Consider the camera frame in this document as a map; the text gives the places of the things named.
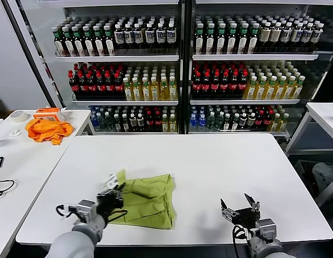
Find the glass drinks display cabinet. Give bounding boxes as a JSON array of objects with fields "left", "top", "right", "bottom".
[
  {"left": 185, "top": 0, "right": 333, "bottom": 139},
  {"left": 18, "top": 0, "right": 187, "bottom": 135}
]

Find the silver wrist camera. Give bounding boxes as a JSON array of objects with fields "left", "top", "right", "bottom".
[
  {"left": 76, "top": 199, "right": 98, "bottom": 223},
  {"left": 253, "top": 218, "right": 278, "bottom": 239}
]

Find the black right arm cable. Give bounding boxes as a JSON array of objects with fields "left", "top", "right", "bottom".
[{"left": 232, "top": 225, "right": 250, "bottom": 258}]

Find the yellow tea bottle green label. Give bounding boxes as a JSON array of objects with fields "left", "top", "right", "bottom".
[
  {"left": 132, "top": 77, "right": 143, "bottom": 102},
  {"left": 282, "top": 76, "right": 296, "bottom": 101},
  {"left": 160, "top": 76, "right": 170, "bottom": 102},
  {"left": 169, "top": 76, "right": 179, "bottom": 102},
  {"left": 123, "top": 77, "right": 133, "bottom": 102},
  {"left": 244, "top": 76, "right": 258, "bottom": 101},
  {"left": 263, "top": 76, "right": 278, "bottom": 101},
  {"left": 141, "top": 77, "right": 151, "bottom": 102},
  {"left": 292, "top": 76, "right": 307, "bottom": 101},
  {"left": 273, "top": 76, "right": 287, "bottom": 101},
  {"left": 150, "top": 76, "right": 160, "bottom": 102},
  {"left": 254, "top": 76, "right": 267, "bottom": 101}
]

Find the light green t-shirt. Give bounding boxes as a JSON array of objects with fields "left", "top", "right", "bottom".
[{"left": 107, "top": 168, "right": 178, "bottom": 231}]

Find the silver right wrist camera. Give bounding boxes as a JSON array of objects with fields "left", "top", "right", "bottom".
[{"left": 253, "top": 218, "right": 278, "bottom": 239}]

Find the crumpled orange cloth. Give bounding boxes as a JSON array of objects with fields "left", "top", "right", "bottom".
[{"left": 25, "top": 118, "right": 74, "bottom": 146}]

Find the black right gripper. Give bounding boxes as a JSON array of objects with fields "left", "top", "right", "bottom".
[{"left": 221, "top": 193, "right": 261, "bottom": 229}]

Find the small red cap cola bottle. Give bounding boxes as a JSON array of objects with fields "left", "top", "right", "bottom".
[
  {"left": 255, "top": 110, "right": 265, "bottom": 130},
  {"left": 154, "top": 109, "right": 163, "bottom": 132},
  {"left": 145, "top": 109, "right": 155, "bottom": 132},
  {"left": 263, "top": 110, "right": 273, "bottom": 130}
]

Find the dark drink bottle beige label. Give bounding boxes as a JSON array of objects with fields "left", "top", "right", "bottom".
[
  {"left": 312, "top": 23, "right": 324, "bottom": 49},
  {"left": 259, "top": 21, "right": 272, "bottom": 49},
  {"left": 270, "top": 21, "right": 282, "bottom": 49},
  {"left": 292, "top": 23, "right": 304, "bottom": 49}
]

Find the orange white box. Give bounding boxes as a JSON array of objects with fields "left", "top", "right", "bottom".
[{"left": 33, "top": 107, "right": 67, "bottom": 122}]

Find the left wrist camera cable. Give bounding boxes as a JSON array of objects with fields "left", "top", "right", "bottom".
[{"left": 55, "top": 204, "right": 78, "bottom": 219}]

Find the black framed glass door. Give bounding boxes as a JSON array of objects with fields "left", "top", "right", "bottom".
[{"left": 2, "top": 0, "right": 63, "bottom": 110}]

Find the dark drink bottle blue label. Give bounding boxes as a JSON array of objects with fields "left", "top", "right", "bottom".
[
  {"left": 281, "top": 21, "right": 293, "bottom": 49},
  {"left": 302, "top": 23, "right": 314, "bottom": 49},
  {"left": 155, "top": 23, "right": 167, "bottom": 51},
  {"left": 114, "top": 23, "right": 125, "bottom": 51},
  {"left": 134, "top": 23, "right": 145, "bottom": 51},
  {"left": 145, "top": 23, "right": 156, "bottom": 51},
  {"left": 124, "top": 23, "right": 135, "bottom": 51},
  {"left": 166, "top": 23, "right": 178, "bottom": 51}
]

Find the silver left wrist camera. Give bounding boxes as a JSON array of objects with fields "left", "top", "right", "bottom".
[{"left": 76, "top": 199, "right": 98, "bottom": 223}]

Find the black red left gripper cable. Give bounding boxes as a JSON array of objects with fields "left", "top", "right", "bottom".
[{"left": 107, "top": 209, "right": 128, "bottom": 224}]

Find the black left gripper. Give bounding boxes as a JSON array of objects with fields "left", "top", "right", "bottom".
[{"left": 96, "top": 173, "right": 126, "bottom": 217}]

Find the grey cloth bundle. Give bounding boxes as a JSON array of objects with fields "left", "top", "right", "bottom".
[{"left": 312, "top": 162, "right": 333, "bottom": 196}]

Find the dark tea bottle green cap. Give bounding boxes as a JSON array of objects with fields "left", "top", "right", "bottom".
[
  {"left": 104, "top": 25, "right": 116, "bottom": 56},
  {"left": 249, "top": 23, "right": 260, "bottom": 54},
  {"left": 239, "top": 23, "right": 250, "bottom": 54},
  {"left": 53, "top": 26, "right": 66, "bottom": 57},
  {"left": 228, "top": 23, "right": 239, "bottom": 54},
  {"left": 217, "top": 23, "right": 228, "bottom": 54},
  {"left": 195, "top": 23, "right": 206, "bottom": 54},
  {"left": 93, "top": 25, "right": 105, "bottom": 57},
  {"left": 62, "top": 26, "right": 75, "bottom": 57},
  {"left": 72, "top": 25, "right": 84, "bottom": 57},
  {"left": 82, "top": 25, "right": 95, "bottom": 57},
  {"left": 206, "top": 23, "right": 217, "bottom": 54}
]

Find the beige masking tape roll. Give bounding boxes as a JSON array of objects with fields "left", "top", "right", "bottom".
[{"left": 9, "top": 110, "right": 29, "bottom": 124}]

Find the white side table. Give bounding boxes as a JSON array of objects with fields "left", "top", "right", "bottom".
[
  {"left": 0, "top": 134, "right": 72, "bottom": 258},
  {"left": 286, "top": 103, "right": 333, "bottom": 156},
  {"left": 0, "top": 109, "right": 96, "bottom": 147}
]

